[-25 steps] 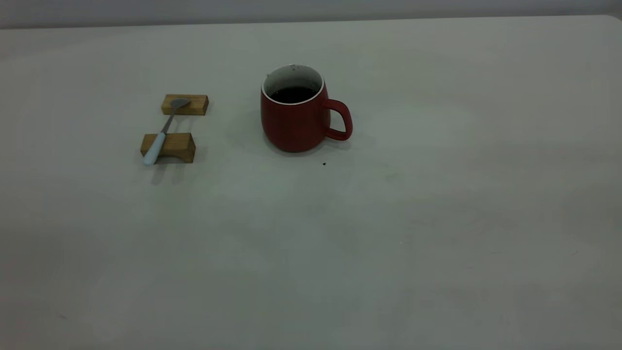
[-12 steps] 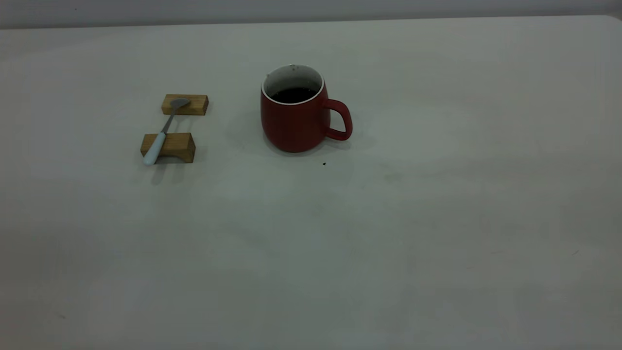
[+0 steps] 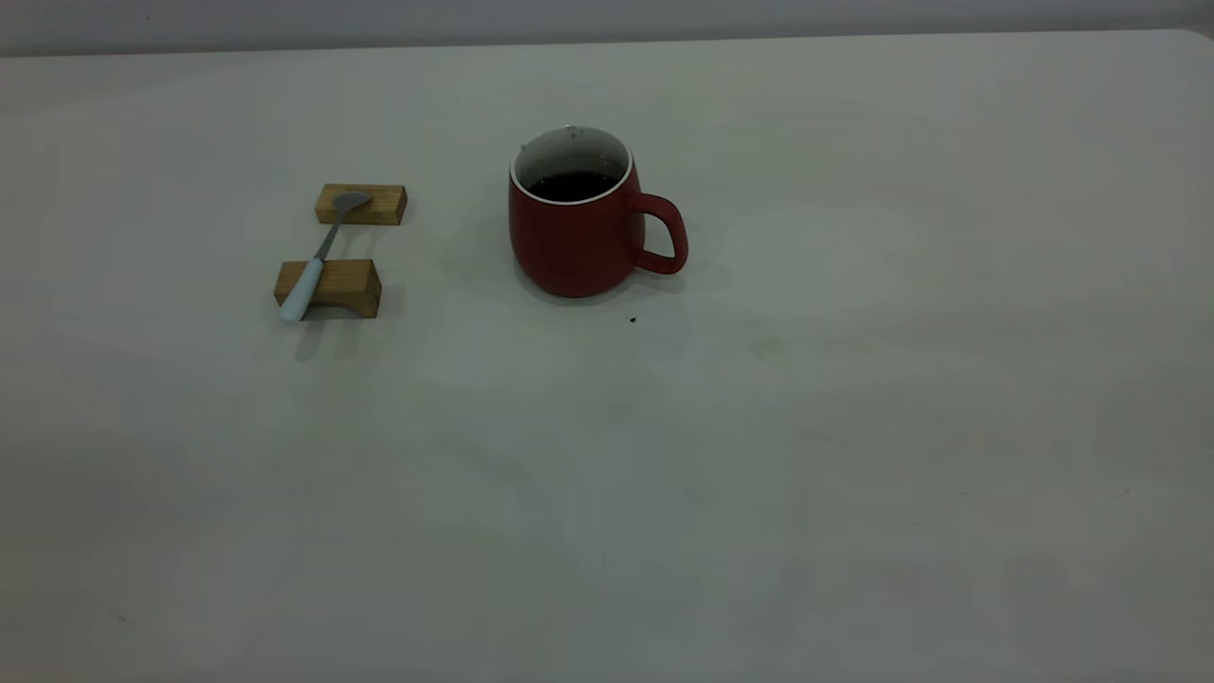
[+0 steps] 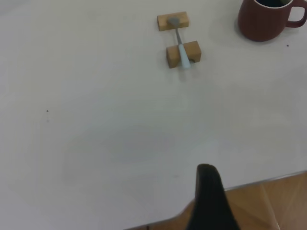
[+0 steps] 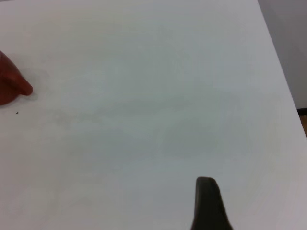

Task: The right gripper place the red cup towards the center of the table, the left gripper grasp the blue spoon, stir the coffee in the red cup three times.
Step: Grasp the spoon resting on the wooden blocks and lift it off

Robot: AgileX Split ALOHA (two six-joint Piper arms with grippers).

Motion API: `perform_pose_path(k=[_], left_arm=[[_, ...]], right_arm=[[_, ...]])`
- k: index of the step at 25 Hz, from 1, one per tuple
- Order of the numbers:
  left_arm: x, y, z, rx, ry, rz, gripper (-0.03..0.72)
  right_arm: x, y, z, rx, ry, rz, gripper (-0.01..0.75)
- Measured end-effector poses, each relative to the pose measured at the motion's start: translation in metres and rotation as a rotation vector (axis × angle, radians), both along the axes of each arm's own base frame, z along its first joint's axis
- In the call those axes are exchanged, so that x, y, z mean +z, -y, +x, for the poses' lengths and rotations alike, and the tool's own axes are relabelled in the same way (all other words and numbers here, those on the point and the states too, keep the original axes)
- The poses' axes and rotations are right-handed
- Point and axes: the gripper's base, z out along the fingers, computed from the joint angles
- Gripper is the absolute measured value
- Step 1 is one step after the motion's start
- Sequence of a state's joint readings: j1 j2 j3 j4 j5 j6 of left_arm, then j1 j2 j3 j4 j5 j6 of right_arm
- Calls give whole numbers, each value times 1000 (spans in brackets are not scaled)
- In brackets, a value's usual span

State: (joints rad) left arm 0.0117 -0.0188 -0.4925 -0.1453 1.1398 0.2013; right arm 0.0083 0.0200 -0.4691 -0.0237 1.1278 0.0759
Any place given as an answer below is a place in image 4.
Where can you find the arched wooden block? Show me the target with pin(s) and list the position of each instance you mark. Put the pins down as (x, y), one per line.
(173, 56)

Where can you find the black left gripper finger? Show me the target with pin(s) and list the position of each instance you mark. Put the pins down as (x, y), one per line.
(208, 198)

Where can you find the red ceramic mug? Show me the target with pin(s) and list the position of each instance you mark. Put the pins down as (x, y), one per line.
(259, 24)

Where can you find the plain rectangular wooden block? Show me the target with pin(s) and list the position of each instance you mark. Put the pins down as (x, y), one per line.
(163, 22)

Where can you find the dark coffee liquid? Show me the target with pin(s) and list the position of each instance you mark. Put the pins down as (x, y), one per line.
(273, 3)

